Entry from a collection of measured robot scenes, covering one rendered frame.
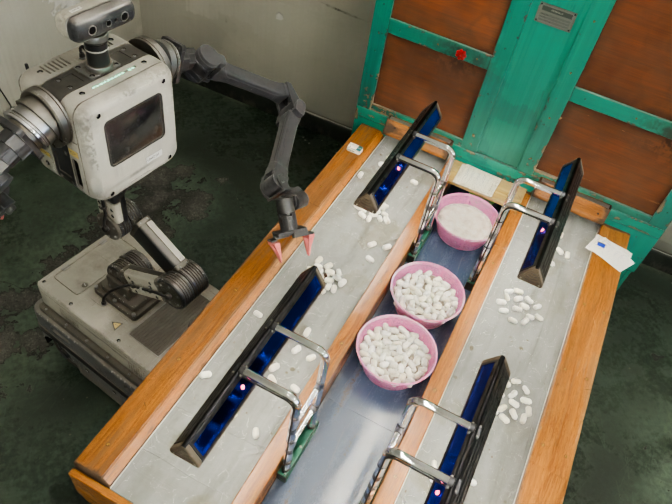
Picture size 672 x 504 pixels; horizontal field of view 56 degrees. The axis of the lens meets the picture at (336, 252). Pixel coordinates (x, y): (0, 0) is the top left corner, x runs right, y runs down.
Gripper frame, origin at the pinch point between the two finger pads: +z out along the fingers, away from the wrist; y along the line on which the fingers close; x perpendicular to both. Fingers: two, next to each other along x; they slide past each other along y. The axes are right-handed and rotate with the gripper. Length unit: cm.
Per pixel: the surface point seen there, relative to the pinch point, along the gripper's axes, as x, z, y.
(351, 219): -29.2, -2.0, -35.1
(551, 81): 5, -41, -108
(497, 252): -1, 18, -80
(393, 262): -7.2, 12.9, -38.9
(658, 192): 20, 7, -141
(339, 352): 14.1, 30.6, -4.2
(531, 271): 44, 13, -58
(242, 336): -1.1, 21.3, 21.8
